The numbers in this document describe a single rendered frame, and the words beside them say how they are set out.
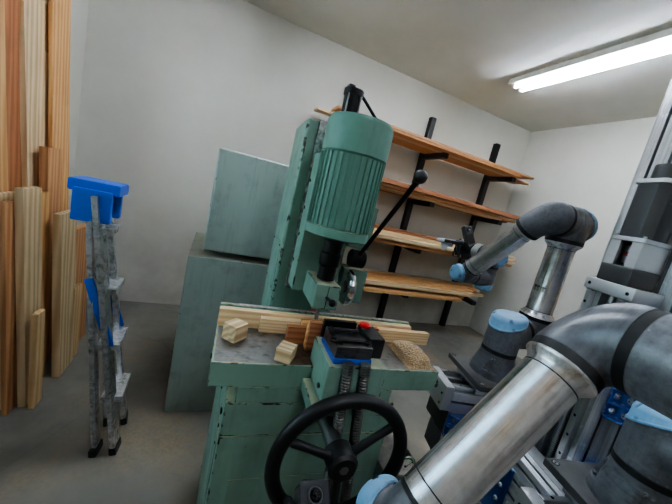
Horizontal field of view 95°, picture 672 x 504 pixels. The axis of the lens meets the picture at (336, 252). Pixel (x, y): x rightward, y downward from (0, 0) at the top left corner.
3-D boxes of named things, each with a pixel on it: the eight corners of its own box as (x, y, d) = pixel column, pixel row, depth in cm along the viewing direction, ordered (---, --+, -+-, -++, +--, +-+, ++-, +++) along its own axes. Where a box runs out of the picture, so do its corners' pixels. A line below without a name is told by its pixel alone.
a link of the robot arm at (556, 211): (560, 214, 94) (452, 288, 130) (582, 221, 98) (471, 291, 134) (542, 187, 101) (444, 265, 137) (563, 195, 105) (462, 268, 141)
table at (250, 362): (199, 418, 58) (204, 390, 57) (213, 339, 87) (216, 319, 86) (456, 415, 78) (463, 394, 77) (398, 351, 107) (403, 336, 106)
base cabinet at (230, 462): (171, 669, 82) (215, 439, 70) (198, 473, 136) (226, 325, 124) (330, 629, 96) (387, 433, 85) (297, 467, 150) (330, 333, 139)
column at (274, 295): (262, 334, 105) (307, 116, 93) (258, 308, 126) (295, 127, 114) (324, 338, 112) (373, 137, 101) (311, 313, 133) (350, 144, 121)
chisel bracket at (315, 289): (310, 313, 83) (317, 284, 82) (301, 295, 96) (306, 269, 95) (336, 316, 86) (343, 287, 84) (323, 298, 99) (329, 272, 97)
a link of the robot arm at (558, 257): (497, 339, 119) (545, 200, 110) (524, 341, 125) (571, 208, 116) (525, 356, 108) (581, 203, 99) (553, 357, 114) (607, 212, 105)
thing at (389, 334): (258, 332, 84) (261, 318, 84) (257, 328, 86) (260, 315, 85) (426, 345, 102) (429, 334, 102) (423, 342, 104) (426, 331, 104)
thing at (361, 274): (336, 300, 107) (344, 267, 105) (331, 293, 113) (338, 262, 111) (361, 303, 110) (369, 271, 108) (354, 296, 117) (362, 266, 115)
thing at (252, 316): (216, 325, 83) (219, 308, 82) (217, 322, 84) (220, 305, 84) (407, 341, 102) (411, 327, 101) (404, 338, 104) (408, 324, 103)
